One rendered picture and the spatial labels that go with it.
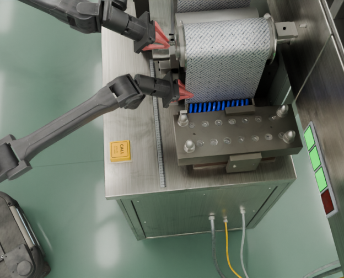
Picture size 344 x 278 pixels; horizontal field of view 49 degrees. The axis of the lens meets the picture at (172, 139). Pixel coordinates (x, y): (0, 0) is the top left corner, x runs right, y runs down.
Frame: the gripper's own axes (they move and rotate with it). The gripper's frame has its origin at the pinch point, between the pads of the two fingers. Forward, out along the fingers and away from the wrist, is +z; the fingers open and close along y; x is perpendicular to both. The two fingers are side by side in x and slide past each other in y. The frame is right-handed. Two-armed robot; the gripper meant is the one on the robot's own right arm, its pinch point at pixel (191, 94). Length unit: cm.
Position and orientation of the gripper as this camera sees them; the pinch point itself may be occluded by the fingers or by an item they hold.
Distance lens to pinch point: 123.2
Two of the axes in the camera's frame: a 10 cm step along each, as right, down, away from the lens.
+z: 8.7, 1.3, 4.7
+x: 4.8, -4.2, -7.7
